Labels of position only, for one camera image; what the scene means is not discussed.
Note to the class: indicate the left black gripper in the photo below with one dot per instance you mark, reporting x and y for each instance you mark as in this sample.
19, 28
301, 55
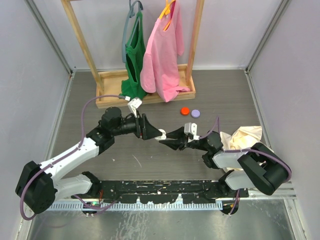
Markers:
143, 128

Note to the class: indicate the wooden clothes rack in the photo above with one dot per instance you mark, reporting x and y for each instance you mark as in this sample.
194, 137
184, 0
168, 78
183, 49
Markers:
108, 84

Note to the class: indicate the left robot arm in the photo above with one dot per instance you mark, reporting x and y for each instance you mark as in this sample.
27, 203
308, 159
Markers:
41, 184

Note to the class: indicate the grey blue hanger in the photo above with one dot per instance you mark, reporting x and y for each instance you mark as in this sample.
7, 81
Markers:
126, 32

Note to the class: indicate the yellow hanger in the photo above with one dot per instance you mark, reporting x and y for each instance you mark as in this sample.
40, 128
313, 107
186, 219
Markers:
166, 12

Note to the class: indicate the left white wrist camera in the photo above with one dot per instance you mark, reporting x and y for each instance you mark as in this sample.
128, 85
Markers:
133, 105

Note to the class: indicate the pink shirt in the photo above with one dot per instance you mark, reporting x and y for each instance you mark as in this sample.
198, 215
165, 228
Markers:
160, 72

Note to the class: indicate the cream cloth bag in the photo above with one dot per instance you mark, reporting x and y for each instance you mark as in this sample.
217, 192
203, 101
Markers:
244, 137

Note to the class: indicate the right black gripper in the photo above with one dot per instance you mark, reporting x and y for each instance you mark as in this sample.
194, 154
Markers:
178, 133

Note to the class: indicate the white slotted cable duct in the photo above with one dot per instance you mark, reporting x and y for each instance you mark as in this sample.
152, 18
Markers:
76, 205

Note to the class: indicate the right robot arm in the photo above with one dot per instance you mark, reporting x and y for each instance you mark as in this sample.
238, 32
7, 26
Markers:
255, 167

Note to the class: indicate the white earbud case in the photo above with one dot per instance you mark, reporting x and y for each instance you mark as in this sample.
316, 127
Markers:
163, 135

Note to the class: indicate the green tank top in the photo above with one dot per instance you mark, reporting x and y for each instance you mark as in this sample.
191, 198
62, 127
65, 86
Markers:
135, 50

